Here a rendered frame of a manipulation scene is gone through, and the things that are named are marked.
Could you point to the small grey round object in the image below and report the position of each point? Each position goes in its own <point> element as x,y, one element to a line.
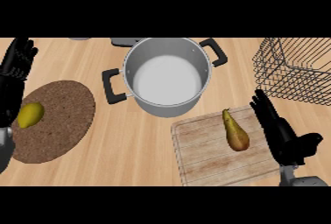
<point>80,38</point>

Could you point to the round brown cork placemat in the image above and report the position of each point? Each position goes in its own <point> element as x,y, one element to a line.
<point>58,122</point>

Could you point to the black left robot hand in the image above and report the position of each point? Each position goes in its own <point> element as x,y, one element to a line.
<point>12,73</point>

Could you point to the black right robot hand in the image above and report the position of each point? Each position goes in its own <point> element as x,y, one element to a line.
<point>283,137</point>

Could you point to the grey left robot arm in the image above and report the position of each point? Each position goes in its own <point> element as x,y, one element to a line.
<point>5,148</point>

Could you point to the brown-green pear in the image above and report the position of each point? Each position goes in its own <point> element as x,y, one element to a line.
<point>235,134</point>

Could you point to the grey object at edge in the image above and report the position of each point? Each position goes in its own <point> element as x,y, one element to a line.
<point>123,41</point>

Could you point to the pale wooden cutting board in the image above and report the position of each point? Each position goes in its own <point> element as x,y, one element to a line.
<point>219,151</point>

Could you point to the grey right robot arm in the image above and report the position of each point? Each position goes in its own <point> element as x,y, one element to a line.
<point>297,178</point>

